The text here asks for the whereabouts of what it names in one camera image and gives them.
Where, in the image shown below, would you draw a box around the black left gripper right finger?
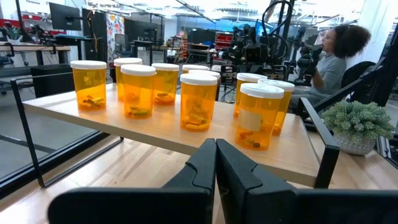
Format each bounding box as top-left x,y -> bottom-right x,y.
216,139 -> 398,224

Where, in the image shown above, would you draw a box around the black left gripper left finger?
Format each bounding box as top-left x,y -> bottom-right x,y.
48,139 -> 217,224

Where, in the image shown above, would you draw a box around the orange pill bottle white cap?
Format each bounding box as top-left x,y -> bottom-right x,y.
233,72 -> 269,119
235,82 -> 285,152
151,62 -> 180,106
113,57 -> 144,102
179,73 -> 218,133
120,63 -> 157,120
182,63 -> 210,75
188,68 -> 222,103
70,60 -> 108,112

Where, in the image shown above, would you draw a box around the red storage bins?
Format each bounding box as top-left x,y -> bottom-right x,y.
215,30 -> 234,50

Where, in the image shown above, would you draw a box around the person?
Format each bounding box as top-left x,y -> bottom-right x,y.
290,24 -> 373,108

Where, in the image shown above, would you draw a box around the black office chair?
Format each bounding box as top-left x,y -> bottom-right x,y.
341,60 -> 377,94

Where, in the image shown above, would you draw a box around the grey office chair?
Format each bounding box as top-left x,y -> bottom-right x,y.
113,33 -> 133,58

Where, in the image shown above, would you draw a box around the green succulent in grey pot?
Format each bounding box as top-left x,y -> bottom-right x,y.
321,100 -> 396,156

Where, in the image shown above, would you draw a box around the colourful floral cloth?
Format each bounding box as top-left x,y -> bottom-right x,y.
106,14 -> 126,63

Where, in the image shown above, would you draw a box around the tall dark panel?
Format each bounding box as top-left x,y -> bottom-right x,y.
81,8 -> 108,62

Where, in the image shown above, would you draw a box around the blue-topped desk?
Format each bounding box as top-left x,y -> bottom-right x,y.
55,33 -> 94,60

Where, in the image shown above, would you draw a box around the black box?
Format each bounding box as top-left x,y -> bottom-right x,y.
30,63 -> 75,99

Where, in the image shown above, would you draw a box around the black computer monitor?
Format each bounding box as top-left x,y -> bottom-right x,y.
49,2 -> 83,32

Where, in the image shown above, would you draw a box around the wooden desk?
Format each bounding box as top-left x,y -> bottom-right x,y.
0,42 -> 72,66

